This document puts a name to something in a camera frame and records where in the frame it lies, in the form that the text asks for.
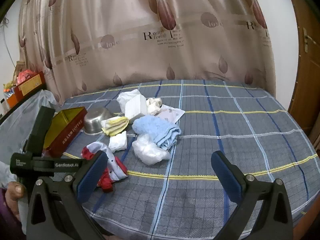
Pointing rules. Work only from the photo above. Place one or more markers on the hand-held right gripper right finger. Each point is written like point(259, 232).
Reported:
point(225, 177)

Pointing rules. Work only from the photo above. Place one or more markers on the beige leaf print curtain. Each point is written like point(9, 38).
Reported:
point(150, 55)

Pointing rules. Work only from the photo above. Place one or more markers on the small orange box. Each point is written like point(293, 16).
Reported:
point(11, 102)

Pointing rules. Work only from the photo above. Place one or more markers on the pale thin cloth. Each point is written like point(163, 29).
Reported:
point(172, 113)

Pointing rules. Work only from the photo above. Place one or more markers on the grey plaid bed sheet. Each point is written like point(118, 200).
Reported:
point(200, 192)

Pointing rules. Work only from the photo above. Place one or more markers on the red plastic bag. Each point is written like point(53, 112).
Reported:
point(26, 74)

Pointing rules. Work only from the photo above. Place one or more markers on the yellow and white cloth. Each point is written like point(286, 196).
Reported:
point(115, 126)

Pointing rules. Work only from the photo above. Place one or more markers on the white foam block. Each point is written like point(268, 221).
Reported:
point(135, 107)

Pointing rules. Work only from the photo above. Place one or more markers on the orange cardboard box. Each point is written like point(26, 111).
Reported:
point(27, 85)

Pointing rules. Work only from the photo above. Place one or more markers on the white fluffy cloth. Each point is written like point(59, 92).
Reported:
point(118, 141)

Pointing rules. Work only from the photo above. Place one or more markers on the red and white star cloth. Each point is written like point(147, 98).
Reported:
point(115, 166)

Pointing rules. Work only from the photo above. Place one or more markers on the white ruffled cloth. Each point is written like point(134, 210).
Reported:
point(123, 100)

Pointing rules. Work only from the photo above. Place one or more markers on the person's left forearm purple sleeve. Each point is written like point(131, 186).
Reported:
point(7, 226)

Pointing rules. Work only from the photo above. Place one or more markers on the cream scrunchie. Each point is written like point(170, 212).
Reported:
point(153, 107)

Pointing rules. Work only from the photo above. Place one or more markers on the light blue towel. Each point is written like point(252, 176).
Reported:
point(152, 127)

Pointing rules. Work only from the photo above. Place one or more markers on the brown wooden door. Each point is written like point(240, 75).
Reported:
point(307, 80)

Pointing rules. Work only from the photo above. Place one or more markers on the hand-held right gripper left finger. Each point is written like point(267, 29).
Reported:
point(91, 177)

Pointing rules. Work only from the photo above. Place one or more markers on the person's left hand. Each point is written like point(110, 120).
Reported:
point(15, 192)

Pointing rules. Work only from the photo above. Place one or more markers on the red and gold tin box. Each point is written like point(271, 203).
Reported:
point(67, 132)

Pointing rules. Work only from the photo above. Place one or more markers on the stainless steel bowl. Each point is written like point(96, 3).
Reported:
point(95, 122)

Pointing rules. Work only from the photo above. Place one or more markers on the white crinkly plastic bag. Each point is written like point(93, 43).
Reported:
point(150, 151)

